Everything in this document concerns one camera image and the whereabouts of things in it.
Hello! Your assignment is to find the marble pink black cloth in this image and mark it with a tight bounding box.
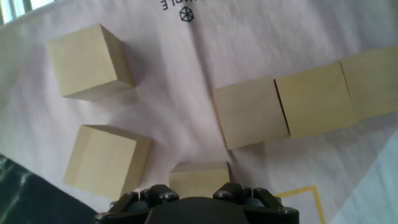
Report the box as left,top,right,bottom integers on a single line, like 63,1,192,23
0,0,398,224

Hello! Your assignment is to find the wooden cube block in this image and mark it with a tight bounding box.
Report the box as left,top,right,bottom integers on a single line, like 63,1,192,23
212,76,292,151
273,61,358,139
63,124,153,201
46,23,136,102
338,45,398,121
169,161,231,200

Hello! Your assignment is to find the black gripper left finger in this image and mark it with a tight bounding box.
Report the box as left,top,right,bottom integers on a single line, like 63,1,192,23
95,184,180,224

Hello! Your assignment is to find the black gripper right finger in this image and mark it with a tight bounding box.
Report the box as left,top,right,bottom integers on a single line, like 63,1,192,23
213,182,300,224

